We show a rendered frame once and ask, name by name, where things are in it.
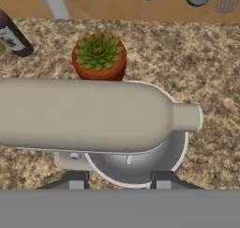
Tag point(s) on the succulent in terracotta pot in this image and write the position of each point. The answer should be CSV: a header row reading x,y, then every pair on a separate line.
x,y
99,58

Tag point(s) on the grey metal rail post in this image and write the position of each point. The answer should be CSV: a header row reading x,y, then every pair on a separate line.
x,y
56,2

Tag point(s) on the dark wine bottle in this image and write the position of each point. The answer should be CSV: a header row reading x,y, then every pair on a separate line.
x,y
14,38

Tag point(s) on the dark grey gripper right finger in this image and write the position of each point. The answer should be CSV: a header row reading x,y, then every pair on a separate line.
x,y
164,179

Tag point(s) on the silver mixer bowl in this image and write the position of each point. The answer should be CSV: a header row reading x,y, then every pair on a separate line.
x,y
140,167

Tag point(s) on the beige stand mixer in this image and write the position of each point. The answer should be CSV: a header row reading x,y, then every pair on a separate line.
x,y
84,116

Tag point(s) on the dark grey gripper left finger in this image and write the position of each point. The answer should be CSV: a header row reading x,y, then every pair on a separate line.
x,y
76,179

